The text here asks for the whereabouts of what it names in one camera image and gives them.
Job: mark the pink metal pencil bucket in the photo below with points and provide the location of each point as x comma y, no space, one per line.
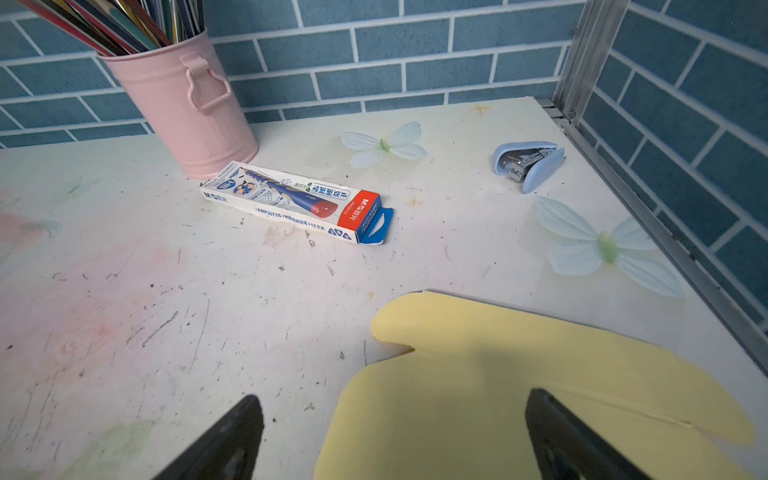
184,94

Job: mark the white blue pencil box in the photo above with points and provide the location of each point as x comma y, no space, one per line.
345,213

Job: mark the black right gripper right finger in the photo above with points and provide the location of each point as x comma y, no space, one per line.
567,448

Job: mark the yellow flat paper box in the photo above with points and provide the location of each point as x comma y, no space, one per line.
453,407

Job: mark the bundle of coloured pencils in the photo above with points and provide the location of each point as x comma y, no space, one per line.
123,27

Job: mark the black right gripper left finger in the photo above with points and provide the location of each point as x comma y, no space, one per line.
227,450

